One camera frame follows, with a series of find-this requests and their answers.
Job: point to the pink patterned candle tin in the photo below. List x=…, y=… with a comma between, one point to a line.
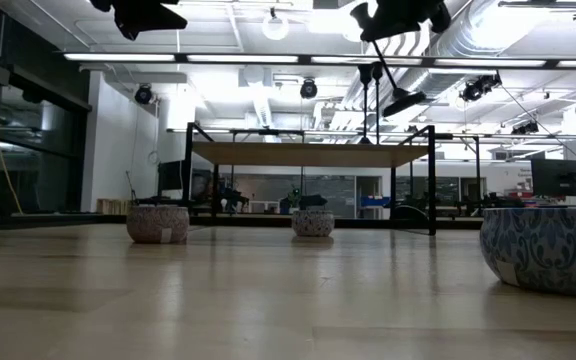
x=158, y=225

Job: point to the blue storage bin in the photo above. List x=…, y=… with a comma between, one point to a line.
x=374, y=201

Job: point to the wood-top shelf black frame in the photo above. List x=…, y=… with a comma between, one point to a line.
x=308, y=155

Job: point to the black computer monitor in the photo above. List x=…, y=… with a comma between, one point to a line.
x=559, y=177
x=170, y=175

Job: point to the round black ceiling device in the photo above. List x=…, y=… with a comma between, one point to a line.
x=308, y=89
x=143, y=94

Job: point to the blue floral candle tin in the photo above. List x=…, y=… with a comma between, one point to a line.
x=548, y=250

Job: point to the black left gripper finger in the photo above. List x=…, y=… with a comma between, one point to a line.
x=143, y=15

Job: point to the white blue triangle candle tin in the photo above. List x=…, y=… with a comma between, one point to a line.
x=313, y=223

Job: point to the wooden crate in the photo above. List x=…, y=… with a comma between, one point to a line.
x=113, y=206

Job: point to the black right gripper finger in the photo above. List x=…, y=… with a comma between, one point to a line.
x=398, y=12

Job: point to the tall black candlestick holder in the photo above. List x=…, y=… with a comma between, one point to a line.
x=377, y=100

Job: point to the black ceiling spotlight cluster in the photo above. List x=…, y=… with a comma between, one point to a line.
x=525, y=127
x=478, y=87

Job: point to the linear ceiling light fixture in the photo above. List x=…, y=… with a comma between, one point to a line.
x=243, y=58

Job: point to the small background plant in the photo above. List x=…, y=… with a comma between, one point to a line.
x=294, y=196

